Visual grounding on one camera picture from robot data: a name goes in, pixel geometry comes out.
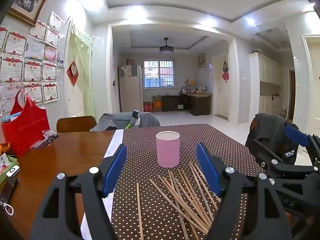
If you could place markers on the black case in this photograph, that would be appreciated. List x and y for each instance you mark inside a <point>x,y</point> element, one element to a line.
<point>7,190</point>

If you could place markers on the barred window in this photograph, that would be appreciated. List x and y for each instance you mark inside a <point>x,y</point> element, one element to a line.
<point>160,75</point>

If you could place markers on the brown door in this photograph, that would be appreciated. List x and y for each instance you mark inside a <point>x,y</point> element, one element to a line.
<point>292,92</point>

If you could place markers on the small black white bag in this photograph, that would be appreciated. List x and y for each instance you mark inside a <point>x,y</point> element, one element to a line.
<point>136,115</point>

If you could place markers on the ceiling fan light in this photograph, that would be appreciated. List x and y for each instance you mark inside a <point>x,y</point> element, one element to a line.
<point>166,50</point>

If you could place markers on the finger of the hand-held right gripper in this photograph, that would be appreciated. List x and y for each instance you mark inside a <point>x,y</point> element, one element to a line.
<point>265,155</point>
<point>296,135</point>

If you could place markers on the orange cardboard box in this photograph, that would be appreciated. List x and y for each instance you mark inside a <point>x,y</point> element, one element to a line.
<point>157,106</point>

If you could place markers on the clear plastic packet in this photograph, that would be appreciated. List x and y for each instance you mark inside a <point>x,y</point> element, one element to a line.
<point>48,136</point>

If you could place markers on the small white device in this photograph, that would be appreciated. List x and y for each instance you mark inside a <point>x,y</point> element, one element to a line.
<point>13,171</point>

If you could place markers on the small red box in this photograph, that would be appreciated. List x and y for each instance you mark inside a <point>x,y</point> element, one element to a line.
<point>130,62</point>

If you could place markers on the brown cardboard box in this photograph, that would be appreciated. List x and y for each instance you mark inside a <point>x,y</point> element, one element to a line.
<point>156,98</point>

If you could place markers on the orange snack packet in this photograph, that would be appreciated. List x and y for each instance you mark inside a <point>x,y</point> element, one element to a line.
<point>4,147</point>

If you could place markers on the pale green curtain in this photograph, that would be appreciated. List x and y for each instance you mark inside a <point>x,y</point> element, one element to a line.
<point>85,80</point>

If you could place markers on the red diamond door decoration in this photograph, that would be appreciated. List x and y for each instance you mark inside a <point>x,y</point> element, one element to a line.
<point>73,73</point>

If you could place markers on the grey jacket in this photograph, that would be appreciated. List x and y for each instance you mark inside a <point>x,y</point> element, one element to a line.
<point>117,120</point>

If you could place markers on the small wall photo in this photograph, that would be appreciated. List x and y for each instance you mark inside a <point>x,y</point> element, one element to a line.
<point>60,63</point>

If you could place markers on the assorted desk items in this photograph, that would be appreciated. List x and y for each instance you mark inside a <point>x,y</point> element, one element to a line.
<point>191,88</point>

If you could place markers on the red cardboard box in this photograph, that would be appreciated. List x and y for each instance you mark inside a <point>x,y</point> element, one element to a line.
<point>147,107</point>

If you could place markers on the pink cup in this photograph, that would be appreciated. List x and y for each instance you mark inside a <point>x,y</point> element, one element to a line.
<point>167,152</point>

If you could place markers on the brown polka dot tablecloth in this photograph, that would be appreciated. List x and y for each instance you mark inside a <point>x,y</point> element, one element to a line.
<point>150,155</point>

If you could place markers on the white wall cabinets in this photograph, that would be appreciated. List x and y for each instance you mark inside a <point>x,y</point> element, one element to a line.
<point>267,67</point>

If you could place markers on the red hanging door ornament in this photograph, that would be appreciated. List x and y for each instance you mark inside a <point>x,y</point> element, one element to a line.
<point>225,76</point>

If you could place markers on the small framed wall picture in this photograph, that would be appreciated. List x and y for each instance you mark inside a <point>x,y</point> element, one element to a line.
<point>201,60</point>

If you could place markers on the brown wooden chair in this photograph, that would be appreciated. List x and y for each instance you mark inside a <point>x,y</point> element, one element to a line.
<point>75,125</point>

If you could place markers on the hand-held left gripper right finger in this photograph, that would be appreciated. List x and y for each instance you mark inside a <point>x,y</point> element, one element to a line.
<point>208,167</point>

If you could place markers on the red tote bag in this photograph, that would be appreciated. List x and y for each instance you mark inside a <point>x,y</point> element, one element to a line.
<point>27,130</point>

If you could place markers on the white door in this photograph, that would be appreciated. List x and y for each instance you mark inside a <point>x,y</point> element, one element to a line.
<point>221,100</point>
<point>71,100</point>

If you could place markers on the green box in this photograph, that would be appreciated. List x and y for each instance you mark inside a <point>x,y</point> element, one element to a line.
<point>12,160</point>

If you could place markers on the black jacket white logo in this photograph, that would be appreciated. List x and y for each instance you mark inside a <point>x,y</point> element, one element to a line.
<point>290,152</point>

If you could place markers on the dark wooden desk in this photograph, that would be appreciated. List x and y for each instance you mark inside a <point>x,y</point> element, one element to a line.
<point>200,105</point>

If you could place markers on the pile of wooden chopsticks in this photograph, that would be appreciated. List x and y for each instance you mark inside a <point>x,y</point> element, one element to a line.
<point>200,221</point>

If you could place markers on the white refrigerator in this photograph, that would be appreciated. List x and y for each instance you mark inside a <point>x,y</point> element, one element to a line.
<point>130,92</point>

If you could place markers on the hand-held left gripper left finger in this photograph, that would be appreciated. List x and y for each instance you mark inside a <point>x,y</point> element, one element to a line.
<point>116,167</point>

